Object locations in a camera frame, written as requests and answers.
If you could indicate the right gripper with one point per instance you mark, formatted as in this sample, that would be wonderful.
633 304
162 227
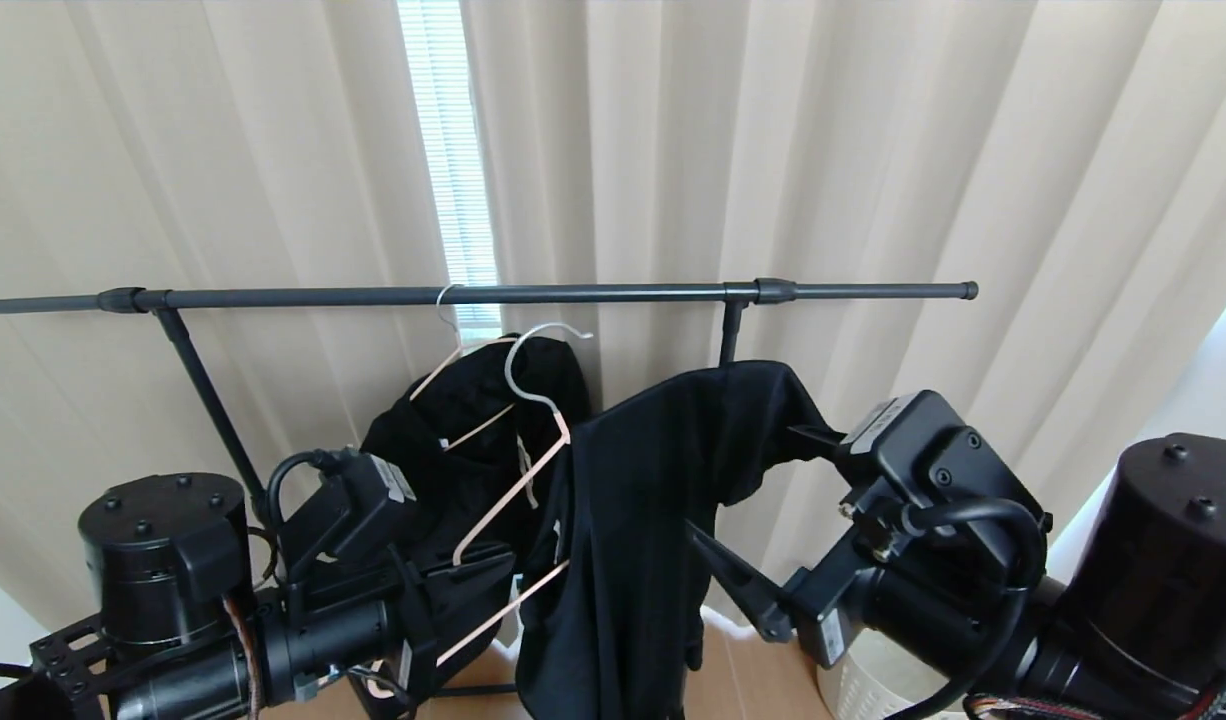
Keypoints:
903 620

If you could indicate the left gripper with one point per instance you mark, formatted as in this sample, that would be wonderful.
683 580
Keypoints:
333 640

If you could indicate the black garment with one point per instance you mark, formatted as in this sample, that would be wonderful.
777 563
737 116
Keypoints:
633 520

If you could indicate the black shorts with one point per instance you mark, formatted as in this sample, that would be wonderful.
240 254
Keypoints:
413 460

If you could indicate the pink clothes hanger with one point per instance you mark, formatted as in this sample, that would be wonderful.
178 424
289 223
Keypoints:
513 498
435 375

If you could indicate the white laundry basket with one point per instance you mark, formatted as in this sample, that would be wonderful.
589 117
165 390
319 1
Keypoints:
858 690

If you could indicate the black clothes rack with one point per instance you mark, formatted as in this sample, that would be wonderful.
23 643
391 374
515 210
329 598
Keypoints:
323 296

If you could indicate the beige curtain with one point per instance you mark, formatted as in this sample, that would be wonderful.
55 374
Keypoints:
173 150
823 130

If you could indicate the window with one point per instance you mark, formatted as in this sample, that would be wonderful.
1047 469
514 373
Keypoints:
453 150

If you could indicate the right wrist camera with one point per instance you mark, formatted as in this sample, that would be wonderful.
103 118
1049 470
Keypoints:
933 450

